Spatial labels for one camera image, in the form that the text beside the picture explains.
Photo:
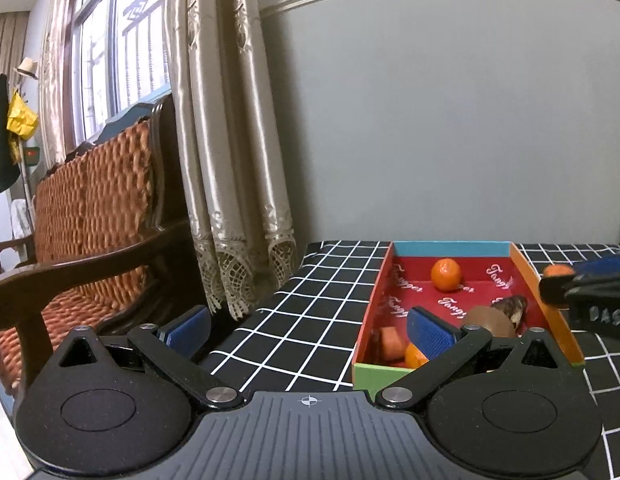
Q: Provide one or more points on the carrot piece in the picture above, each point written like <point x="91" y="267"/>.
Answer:
<point x="392" y="342"/>
<point x="558" y="270"/>

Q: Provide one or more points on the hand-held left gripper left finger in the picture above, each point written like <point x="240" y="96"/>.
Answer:
<point x="187" y="332"/>

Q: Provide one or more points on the black white grid tablecloth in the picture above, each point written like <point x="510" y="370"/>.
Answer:
<point x="315" y="310"/>

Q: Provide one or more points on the yellow garment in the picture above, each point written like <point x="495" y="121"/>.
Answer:
<point x="22" y="120"/>

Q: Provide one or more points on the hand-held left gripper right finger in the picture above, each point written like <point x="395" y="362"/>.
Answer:
<point x="432" y="332"/>

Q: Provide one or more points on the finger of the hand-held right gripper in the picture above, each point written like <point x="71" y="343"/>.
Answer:
<point x="557" y="290"/>
<point x="607" y="264"/>

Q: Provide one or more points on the white cloth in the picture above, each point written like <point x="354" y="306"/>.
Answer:
<point x="20" y="217"/>

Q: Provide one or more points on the brown kiwi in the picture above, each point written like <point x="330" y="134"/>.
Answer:
<point x="487" y="322"/>

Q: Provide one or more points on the black coat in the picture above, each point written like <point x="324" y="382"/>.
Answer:
<point x="2" y="135"/>

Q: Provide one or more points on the wooden sofa woven orange cushion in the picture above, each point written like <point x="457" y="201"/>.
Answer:
<point x="99" y="220"/>

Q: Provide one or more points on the window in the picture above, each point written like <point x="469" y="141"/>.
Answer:
<point x="119" y="50"/>

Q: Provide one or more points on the tangerine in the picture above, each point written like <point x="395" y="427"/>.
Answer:
<point x="415" y="356"/>
<point x="446" y="274"/>

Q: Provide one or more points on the beige satin lace curtain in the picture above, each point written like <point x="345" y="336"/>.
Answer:
<point x="229" y="135"/>

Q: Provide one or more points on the straw hat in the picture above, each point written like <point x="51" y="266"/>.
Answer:
<point x="27" y="67"/>

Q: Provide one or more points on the wooden armchair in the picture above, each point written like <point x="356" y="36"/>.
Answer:
<point x="9" y="252"/>

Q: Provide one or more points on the green red wall sign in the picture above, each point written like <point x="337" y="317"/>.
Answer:
<point x="32" y="156"/>

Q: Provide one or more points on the colourful cardboard box red inside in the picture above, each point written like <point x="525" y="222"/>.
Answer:
<point x="415" y="285"/>

